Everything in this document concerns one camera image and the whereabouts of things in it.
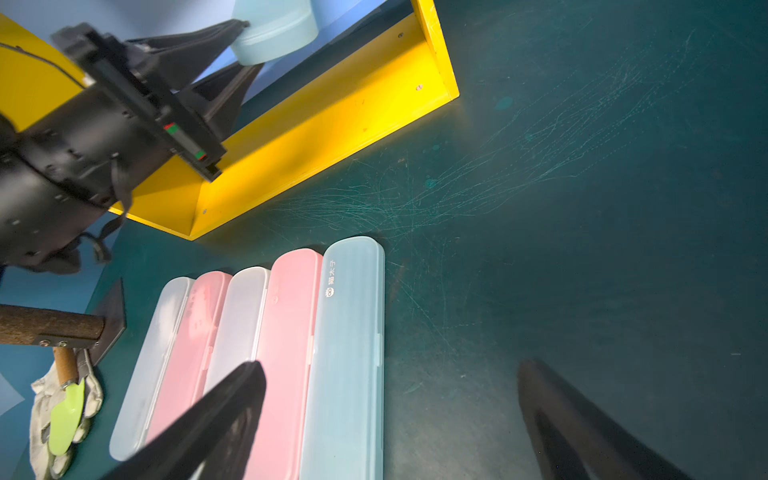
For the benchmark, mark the green pencil case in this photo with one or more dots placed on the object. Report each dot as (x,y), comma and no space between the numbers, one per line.
(343,433)

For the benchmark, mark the frosted white pencil case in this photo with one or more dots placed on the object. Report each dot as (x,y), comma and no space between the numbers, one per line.
(132,424)

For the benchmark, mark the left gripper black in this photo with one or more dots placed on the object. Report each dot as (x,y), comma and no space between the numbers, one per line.
(144,107)

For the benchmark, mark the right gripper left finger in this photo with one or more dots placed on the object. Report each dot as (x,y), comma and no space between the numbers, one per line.
(214,437)

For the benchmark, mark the white pencil case with label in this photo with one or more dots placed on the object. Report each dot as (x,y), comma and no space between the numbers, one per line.
(239,328)

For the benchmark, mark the pink pencil case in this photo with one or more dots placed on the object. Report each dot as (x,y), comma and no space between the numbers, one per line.
(284,351)
(189,360)

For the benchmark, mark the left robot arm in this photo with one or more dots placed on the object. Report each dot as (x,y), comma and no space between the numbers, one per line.
(42,224)

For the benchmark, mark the teal pencil case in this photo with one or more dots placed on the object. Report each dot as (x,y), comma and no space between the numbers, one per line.
(276,28)

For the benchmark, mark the yellow wooden shelf unit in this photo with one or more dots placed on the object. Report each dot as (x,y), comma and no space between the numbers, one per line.
(363,78)

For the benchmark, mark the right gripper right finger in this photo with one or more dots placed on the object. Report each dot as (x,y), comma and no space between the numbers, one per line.
(574,439)

